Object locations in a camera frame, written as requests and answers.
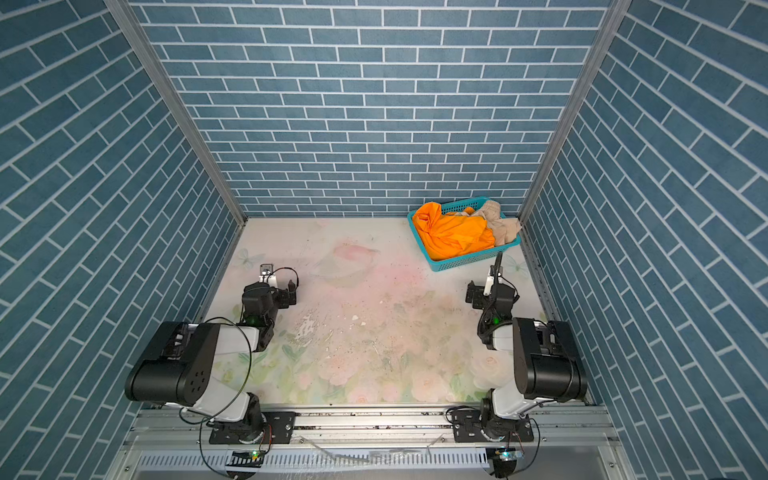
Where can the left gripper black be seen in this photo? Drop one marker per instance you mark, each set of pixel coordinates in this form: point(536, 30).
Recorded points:
point(285, 295)

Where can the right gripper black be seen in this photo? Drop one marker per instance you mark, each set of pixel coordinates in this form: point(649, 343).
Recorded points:
point(475, 293)

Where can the teal plastic basket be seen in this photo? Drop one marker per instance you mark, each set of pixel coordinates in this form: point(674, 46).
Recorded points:
point(467, 207)

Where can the orange shorts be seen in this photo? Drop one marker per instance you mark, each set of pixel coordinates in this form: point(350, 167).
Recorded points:
point(449, 235)

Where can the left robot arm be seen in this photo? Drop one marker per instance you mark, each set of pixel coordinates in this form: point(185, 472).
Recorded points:
point(176, 367)

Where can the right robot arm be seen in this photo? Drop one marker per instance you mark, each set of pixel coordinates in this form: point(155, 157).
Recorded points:
point(539, 364)

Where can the beige shorts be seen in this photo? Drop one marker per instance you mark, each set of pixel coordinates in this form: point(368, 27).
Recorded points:
point(505, 229)

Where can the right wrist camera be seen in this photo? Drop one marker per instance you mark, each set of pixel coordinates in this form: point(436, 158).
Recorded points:
point(495, 272)

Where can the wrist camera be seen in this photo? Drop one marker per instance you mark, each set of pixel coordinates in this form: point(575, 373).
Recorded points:
point(267, 273)
point(495, 272)

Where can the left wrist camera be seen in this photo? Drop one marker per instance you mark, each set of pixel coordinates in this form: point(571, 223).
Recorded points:
point(267, 273)

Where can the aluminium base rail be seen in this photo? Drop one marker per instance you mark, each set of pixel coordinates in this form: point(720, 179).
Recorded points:
point(569, 441)

